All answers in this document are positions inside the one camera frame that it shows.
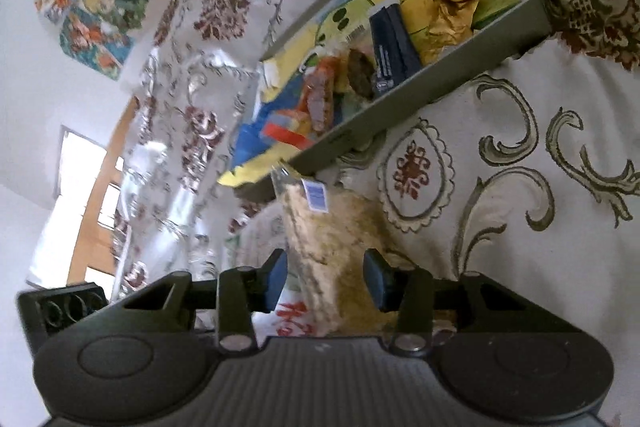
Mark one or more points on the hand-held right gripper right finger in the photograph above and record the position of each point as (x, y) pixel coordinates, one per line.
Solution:
(375, 279)

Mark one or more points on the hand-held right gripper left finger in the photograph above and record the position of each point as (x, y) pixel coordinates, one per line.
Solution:
(277, 279)

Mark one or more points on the clear beige snack packet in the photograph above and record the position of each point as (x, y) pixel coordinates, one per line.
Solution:
(340, 247)

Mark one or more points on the grey tray with cartoon lining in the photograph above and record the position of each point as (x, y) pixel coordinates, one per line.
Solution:
(400, 107)

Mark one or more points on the orange snack packet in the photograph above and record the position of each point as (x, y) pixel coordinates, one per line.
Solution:
(320, 97)

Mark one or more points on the clear dried fish packet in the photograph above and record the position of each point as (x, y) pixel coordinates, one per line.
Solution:
(361, 74)

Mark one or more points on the black snack bar packet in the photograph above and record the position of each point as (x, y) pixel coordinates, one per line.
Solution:
(395, 52)

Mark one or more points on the gold snack packet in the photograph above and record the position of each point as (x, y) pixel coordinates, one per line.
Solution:
(450, 27)

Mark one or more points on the wooden bed frame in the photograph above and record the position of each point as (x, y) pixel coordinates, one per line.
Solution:
(95, 232)

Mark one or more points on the anime girl wall poster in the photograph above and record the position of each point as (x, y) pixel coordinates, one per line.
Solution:
(85, 44)

